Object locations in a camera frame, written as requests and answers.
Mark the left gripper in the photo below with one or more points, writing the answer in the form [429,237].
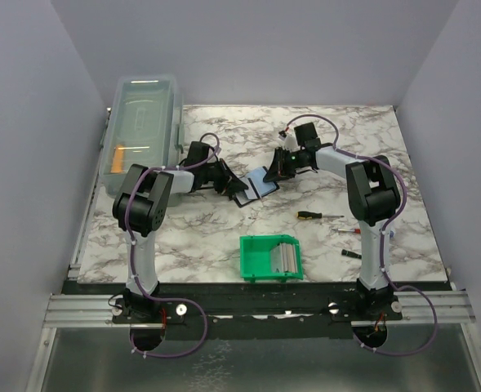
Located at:
[229,182]

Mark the green plastic bin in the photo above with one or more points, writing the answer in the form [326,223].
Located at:
[255,264]

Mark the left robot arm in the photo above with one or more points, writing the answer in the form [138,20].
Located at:
[140,207]

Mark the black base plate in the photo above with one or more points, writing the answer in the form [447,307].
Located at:
[245,311]

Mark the black green screwdriver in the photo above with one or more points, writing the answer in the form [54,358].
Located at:
[350,254]

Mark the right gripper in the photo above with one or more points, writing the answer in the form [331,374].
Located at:
[278,171]

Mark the red blue screwdriver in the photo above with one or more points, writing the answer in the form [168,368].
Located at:
[356,231]

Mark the clear plastic storage box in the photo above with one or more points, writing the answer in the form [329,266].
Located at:
[147,118]

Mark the black leather card holder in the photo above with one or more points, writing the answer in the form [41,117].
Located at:
[256,187]

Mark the orange tool in box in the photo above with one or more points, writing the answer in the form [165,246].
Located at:
[117,160]

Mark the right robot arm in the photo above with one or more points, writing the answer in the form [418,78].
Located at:
[374,200]

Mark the black yellow screwdriver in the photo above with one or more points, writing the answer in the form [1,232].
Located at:
[306,215]

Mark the stack of silver cards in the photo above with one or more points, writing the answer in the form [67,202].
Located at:
[283,259]

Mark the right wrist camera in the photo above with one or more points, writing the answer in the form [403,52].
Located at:
[289,141]

